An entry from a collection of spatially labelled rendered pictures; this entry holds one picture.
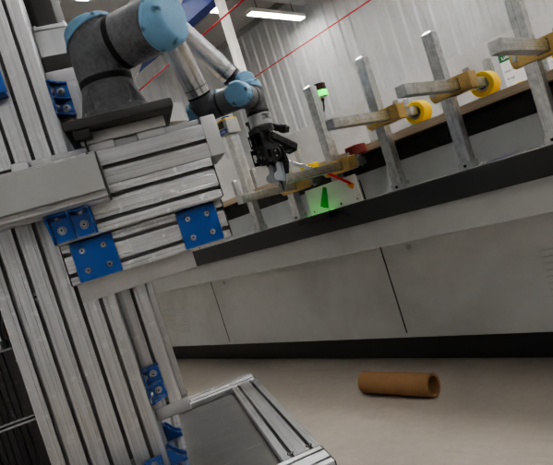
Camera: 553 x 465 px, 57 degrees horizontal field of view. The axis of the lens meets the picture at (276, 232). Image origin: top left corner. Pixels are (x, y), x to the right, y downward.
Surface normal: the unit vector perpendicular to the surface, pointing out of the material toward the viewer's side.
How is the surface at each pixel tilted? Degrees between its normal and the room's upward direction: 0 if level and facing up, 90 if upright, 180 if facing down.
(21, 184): 90
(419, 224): 90
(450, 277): 90
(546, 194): 90
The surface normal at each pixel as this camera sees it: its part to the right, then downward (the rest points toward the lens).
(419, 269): -0.70, 0.24
